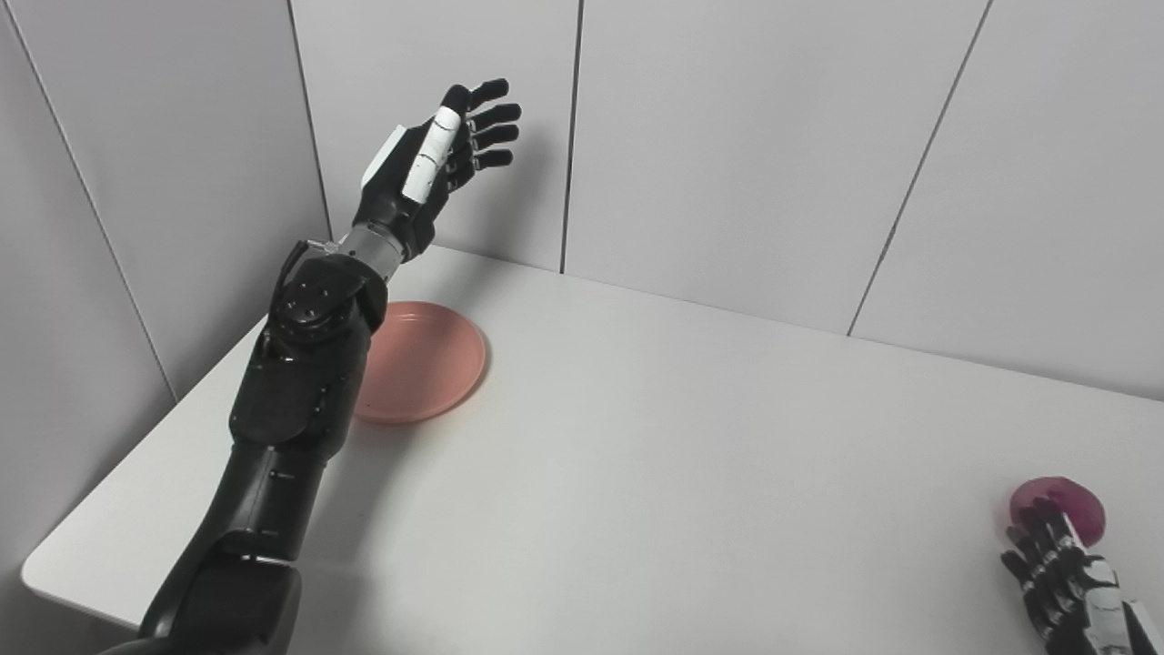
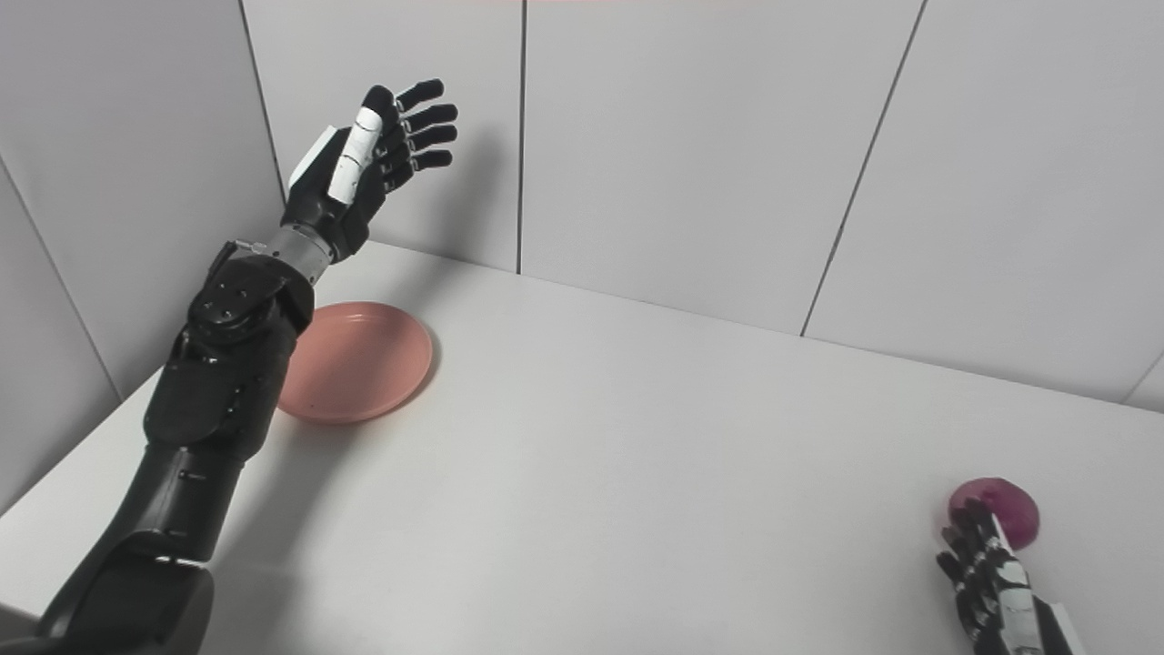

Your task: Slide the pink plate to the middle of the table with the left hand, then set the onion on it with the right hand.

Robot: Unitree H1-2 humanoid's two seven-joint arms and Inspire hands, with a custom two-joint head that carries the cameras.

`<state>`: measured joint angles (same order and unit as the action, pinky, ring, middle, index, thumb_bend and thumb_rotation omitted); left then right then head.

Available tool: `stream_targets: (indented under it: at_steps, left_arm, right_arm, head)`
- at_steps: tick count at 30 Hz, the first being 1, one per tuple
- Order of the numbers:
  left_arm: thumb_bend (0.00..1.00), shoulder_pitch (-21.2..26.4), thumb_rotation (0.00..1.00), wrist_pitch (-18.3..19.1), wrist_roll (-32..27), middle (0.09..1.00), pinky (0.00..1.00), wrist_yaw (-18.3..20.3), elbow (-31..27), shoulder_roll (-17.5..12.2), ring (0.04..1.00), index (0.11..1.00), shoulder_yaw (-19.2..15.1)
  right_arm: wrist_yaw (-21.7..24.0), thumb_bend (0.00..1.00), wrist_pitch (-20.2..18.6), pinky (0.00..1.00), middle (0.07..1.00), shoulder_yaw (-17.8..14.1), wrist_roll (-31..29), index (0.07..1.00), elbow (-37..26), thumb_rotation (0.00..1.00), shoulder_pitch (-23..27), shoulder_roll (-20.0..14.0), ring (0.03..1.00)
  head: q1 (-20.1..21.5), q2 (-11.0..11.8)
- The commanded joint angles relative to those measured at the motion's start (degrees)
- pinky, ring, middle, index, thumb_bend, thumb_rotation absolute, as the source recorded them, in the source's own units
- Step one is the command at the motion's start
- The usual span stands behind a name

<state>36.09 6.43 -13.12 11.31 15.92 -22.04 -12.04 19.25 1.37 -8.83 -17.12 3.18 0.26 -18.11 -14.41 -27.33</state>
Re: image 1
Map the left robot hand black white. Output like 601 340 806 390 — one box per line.
352 78 524 264

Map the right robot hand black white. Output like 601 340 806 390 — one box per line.
999 498 1164 655

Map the purple red onion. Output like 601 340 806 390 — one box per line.
1008 476 1108 549

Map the pink round plate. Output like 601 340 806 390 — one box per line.
353 301 488 426

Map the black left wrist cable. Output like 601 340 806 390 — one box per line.
277 237 339 292

